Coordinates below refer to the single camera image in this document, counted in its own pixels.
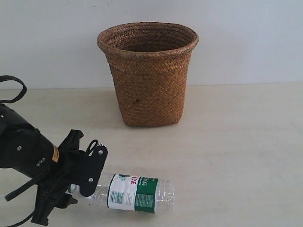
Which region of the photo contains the brown woven wicker basket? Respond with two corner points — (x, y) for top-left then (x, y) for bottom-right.
(97, 22), (199, 127)

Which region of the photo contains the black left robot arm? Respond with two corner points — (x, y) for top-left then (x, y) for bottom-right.
(0, 104), (108, 226)

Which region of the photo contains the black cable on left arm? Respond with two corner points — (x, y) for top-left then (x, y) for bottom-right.
(0, 75), (27, 104)

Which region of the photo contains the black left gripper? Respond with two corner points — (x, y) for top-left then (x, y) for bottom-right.
(30, 130), (108, 225)

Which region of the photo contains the clear plastic water bottle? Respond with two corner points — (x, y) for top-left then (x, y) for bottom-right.
(67, 172), (175, 214)

